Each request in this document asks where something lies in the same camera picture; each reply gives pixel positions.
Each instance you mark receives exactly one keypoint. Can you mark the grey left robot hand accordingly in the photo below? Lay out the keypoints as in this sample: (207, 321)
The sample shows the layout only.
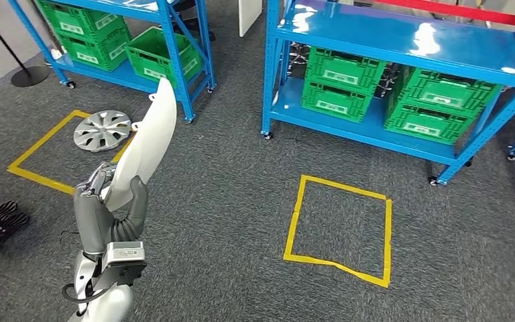
(91, 222)

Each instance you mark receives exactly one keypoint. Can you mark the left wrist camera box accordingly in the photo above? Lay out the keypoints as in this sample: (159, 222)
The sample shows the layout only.
(124, 255)

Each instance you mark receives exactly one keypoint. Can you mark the black stanchion with round base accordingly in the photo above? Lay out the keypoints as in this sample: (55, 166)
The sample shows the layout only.
(28, 76)

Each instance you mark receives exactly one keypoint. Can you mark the green plastic crate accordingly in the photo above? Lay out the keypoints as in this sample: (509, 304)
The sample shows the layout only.
(159, 58)
(333, 104)
(88, 55)
(444, 93)
(426, 126)
(342, 71)
(79, 24)

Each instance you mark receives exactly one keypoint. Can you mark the white desk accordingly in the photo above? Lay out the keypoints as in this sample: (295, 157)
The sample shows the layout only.
(249, 17)

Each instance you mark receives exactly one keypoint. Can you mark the silver wheel hubcap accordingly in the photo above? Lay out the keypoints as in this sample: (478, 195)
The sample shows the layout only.
(102, 131)

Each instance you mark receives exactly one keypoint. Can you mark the red barrier belt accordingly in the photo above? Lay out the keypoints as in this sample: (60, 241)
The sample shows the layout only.
(462, 9)

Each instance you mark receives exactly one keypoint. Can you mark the white plastic part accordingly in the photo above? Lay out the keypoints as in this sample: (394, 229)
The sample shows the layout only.
(151, 133)

